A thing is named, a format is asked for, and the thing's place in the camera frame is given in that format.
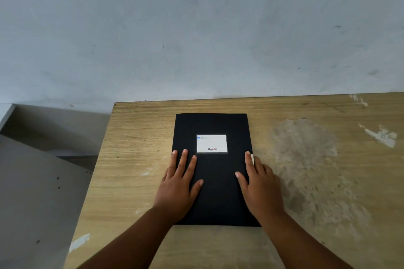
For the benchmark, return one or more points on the person's right hand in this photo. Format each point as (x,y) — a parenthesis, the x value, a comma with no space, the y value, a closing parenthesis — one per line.
(262,194)

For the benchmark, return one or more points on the person's left hand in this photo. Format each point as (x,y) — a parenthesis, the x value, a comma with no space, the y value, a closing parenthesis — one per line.
(175,194)

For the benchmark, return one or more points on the person's left middle finger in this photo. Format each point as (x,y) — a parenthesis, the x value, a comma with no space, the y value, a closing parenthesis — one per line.
(181,164)

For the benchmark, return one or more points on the person's right thumb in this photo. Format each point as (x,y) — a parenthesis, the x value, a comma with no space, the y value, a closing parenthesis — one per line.
(242,181)

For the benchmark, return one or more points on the person's left thumb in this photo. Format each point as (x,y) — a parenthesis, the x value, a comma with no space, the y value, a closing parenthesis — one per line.
(196,188)

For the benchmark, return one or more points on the black notebook with white label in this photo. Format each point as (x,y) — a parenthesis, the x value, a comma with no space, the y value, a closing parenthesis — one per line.
(214,127)

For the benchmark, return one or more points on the person's left forearm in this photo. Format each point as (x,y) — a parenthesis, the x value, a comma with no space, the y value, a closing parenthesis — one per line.
(132,240)

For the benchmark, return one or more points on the person's right forearm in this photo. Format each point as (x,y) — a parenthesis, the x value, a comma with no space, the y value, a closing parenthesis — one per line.
(296,243)

